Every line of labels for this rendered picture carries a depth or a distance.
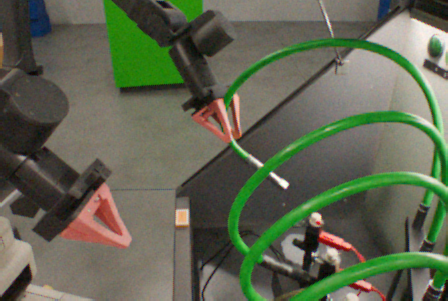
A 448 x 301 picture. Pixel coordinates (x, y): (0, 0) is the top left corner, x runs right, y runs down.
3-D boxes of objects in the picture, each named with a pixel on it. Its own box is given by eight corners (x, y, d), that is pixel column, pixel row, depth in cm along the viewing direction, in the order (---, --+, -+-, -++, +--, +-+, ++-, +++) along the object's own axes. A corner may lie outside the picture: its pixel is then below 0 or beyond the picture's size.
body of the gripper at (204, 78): (239, 89, 69) (220, 56, 70) (208, 97, 61) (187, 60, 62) (216, 105, 73) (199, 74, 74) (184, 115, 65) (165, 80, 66)
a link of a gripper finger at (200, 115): (256, 127, 67) (232, 84, 68) (236, 136, 62) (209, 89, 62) (231, 143, 71) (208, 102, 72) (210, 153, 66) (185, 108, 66)
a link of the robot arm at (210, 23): (166, 21, 73) (143, 22, 65) (208, -15, 67) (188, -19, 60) (199, 71, 73) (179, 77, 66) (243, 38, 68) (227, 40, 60)
